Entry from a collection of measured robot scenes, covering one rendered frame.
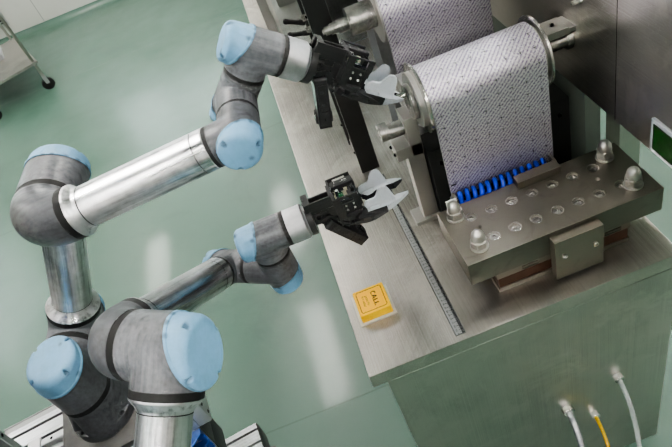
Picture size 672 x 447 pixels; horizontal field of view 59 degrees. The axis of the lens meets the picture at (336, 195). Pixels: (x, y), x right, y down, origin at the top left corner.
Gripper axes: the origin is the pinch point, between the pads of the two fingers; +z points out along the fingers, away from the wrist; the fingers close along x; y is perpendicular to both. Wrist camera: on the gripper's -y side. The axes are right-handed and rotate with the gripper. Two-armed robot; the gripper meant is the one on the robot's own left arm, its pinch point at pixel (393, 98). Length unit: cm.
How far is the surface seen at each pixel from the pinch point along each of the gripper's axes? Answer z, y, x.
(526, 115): 25.6, 6.6, -6.1
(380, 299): 9.3, -37.5, -16.9
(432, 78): 3.7, 7.3, -3.2
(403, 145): 8.4, -10.4, 2.1
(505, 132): 23.3, 1.9, -6.1
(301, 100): 11, -39, 74
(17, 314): -64, -221, 135
